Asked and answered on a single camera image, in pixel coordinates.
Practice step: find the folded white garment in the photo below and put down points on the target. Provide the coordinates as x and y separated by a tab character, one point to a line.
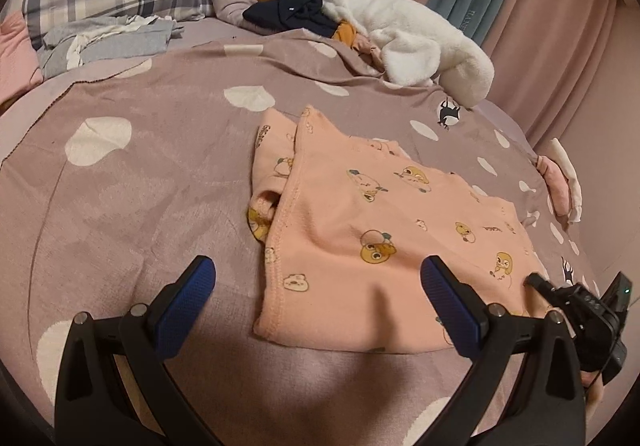
570	171

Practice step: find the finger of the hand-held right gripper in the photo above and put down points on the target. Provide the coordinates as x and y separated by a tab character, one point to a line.
545	290

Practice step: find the orange garment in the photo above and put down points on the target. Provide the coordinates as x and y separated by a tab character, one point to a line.
345	32

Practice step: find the navy garment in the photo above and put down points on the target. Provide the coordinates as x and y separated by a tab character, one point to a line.
290	11

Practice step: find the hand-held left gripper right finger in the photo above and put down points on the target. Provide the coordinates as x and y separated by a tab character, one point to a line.
447	306

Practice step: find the folded pink garment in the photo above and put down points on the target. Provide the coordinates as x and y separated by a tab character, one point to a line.
555	186

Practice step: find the mauve spotted blanket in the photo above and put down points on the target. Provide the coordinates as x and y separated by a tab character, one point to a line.
150	176

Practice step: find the white plush blanket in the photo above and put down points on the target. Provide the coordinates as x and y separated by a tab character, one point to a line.
410	41

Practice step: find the small pink cloth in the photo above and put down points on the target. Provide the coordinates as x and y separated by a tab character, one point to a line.
367	51

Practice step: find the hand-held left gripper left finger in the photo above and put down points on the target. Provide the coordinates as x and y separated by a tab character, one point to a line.
185	306

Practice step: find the person's right hand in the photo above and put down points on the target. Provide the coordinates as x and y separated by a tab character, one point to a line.
594	401

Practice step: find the peach cartoon print shirt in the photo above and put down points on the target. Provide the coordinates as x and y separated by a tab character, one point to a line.
350	226

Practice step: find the blue-grey folded clothes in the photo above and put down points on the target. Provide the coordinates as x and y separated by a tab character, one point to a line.
125	39

